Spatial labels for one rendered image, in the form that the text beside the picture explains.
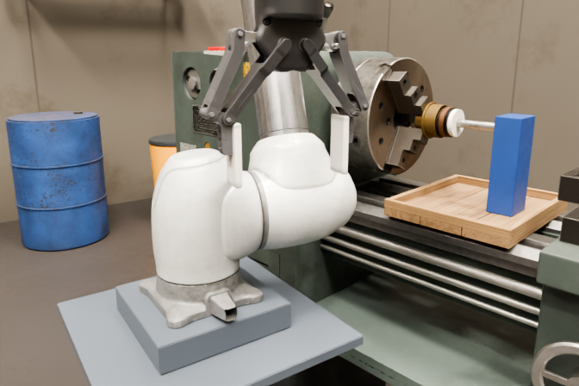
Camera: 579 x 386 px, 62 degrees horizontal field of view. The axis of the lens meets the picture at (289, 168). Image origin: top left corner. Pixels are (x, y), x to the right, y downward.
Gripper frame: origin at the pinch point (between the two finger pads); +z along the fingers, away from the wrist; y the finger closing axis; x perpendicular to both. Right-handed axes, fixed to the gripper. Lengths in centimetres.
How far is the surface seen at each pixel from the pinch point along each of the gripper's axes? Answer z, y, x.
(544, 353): 37, -48, 3
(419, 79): -6, -68, -55
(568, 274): 22, -48, 5
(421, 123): 4, -60, -43
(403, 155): 12, -58, -47
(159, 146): 49, -47, -291
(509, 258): 27, -56, -12
